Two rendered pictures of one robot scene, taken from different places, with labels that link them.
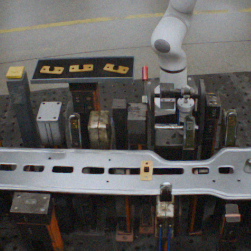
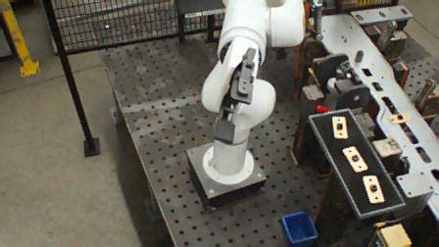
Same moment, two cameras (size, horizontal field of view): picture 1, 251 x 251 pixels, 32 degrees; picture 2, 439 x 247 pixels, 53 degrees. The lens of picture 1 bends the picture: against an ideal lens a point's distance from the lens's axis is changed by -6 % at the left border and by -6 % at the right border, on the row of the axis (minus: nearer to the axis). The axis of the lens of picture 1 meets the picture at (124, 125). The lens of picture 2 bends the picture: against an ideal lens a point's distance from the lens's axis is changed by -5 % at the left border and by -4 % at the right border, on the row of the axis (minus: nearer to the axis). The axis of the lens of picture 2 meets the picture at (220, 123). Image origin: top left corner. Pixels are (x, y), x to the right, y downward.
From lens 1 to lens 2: 2.12 m
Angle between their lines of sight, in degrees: 71
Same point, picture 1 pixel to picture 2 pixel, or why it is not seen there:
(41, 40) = not seen: outside the picture
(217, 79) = (150, 146)
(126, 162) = (399, 133)
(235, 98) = (182, 127)
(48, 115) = (422, 180)
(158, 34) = (270, 93)
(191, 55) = not seen: outside the picture
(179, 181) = (396, 97)
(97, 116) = (385, 148)
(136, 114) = (364, 120)
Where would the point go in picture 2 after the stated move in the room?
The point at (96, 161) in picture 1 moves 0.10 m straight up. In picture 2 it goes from (412, 155) to (421, 135)
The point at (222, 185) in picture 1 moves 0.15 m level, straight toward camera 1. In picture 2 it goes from (383, 72) to (418, 72)
